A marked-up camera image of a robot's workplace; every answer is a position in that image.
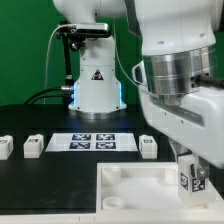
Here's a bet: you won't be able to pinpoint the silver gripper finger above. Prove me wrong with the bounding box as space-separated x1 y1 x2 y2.
194 156 209 181

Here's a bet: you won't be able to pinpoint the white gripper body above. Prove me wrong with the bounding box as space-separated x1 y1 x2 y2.
139 87 224 169

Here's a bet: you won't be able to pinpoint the white square tabletop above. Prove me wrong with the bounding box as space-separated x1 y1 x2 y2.
95 161 224 221

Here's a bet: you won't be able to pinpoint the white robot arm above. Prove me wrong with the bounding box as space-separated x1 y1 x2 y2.
53 0 224 179

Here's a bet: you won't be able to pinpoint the white sheet with markers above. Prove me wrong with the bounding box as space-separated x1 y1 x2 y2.
46 133 137 152

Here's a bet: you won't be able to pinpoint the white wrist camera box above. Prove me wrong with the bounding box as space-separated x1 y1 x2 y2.
132 61 147 86

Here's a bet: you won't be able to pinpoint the black camera on stand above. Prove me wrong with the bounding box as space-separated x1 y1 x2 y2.
56 23 111 110

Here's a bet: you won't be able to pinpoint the grey cable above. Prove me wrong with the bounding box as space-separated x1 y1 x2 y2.
43 23 73 96

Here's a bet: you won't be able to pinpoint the black cables at base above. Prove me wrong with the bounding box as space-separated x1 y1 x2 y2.
23 85 74 106

